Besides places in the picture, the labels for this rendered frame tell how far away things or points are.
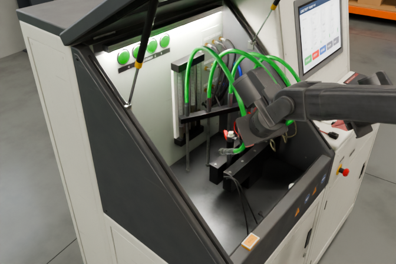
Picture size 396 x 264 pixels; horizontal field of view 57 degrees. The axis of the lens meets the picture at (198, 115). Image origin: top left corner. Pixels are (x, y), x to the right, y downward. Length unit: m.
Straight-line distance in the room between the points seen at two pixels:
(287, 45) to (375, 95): 0.92
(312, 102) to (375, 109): 0.10
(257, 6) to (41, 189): 2.03
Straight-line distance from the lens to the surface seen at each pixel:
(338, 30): 1.94
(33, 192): 2.87
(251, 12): 1.48
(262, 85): 0.71
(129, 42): 1.13
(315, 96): 0.64
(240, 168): 1.32
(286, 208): 1.24
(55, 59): 1.20
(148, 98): 1.30
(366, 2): 6.50
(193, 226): 1.03
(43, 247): 2.49
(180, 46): 1.34
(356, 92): 0.62
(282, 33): 1.47
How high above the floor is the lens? 1.83
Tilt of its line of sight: 32 degrees down
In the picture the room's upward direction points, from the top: straight up
